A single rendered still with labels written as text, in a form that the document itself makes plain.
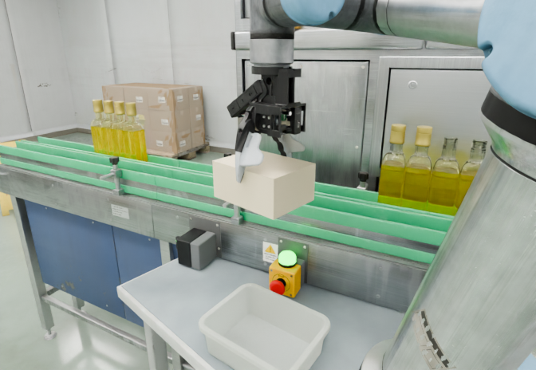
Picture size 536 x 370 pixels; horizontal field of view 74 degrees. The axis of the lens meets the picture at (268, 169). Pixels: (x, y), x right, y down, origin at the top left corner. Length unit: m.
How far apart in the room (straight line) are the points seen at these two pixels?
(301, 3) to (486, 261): 0.36
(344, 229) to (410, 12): 0.54
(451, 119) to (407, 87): 0.14
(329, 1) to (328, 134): 0.68
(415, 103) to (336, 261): 0.47
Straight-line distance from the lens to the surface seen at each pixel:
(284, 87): 0.60
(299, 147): 0.69
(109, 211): 1.35
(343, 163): 1.15
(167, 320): 0.91
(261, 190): 0.62
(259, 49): 0.61
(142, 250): 1.34
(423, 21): 0.50
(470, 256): 0.28
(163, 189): 1.15
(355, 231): 0.88
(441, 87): 1.03
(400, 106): 1.05
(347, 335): 0.86
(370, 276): 0.91
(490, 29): 0.24
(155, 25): 5.54
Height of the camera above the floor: 1.33
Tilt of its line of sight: 18 degrees down
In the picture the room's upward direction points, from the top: straight up
